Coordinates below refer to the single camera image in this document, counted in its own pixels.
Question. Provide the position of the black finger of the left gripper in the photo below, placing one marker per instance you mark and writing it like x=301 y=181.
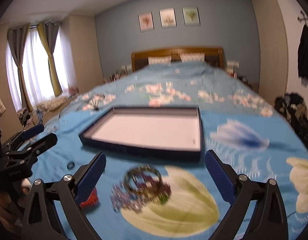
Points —
x=35 y=147

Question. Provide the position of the orange sleeved forearm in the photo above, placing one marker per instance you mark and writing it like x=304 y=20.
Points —
x=9 y=215

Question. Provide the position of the right yellow grey curtain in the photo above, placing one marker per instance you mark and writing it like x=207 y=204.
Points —
x=47 y=32

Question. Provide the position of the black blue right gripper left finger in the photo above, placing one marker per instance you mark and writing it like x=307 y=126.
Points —
x=41 y=220

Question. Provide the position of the left patterned pillow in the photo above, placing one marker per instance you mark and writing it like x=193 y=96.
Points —
x=159 y=60

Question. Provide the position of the person's left hand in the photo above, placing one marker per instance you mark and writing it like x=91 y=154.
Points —
x=26 y=186

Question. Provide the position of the beige flower wall picture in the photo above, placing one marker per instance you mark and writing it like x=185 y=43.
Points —
x=167 y=18

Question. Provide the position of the dark clothes hanging on wall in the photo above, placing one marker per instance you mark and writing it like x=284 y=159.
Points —
x=303 y=49

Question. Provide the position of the left grey yellow curtain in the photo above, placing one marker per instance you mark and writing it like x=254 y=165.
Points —
x=16 y=39

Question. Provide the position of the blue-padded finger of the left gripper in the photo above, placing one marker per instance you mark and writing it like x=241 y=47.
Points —
x=17 y=140

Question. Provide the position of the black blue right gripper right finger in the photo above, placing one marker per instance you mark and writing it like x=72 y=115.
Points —
x=268 y=221

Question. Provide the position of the green flower wall picture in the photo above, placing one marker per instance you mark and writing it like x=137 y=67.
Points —
x=191 y=16

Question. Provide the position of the right patterned pillow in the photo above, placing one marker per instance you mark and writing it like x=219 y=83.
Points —
x=186 y=57

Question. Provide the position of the blue floral bedspread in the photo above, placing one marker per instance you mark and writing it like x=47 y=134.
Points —
x=242 y=129

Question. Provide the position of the dark jewelry tray white lining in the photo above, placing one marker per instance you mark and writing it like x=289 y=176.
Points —
x=173 y=133

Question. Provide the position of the patterned pillow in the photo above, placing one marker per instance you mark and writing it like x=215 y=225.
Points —
x=186 y=57
x=159 y=60

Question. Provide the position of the wooden headboard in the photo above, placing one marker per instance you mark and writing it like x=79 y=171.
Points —
x=213 y=55

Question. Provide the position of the pink flower wall picture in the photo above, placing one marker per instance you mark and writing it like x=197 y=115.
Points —
x=146 y=22

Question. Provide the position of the dark patterned clothes pile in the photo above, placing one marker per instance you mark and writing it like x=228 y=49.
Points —
x=293 y=108

